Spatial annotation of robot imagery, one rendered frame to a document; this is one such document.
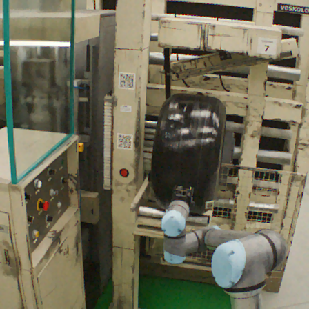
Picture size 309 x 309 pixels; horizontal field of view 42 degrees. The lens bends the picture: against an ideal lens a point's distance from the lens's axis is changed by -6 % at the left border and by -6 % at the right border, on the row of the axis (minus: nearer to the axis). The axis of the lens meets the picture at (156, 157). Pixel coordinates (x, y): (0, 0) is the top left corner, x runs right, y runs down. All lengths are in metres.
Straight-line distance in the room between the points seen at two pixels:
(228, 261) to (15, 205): 0.80
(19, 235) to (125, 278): 0.95
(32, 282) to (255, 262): 0.94
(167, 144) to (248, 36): 0.68
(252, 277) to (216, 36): 1.29
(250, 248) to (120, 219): 1.18
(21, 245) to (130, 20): 1.04
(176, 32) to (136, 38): 0.29
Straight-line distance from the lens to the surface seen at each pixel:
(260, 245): 1.11
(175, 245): 1.43
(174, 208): 1.42
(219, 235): 1.39
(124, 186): 2.07
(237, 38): 2.06
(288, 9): 2.38
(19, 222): 1.55
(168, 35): 2.09
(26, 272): 1.68
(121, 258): 2.31
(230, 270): 1.07
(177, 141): 1.76
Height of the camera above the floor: 1.91
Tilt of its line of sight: 22 degrees down
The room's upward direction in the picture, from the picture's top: 3 degrees clockwise
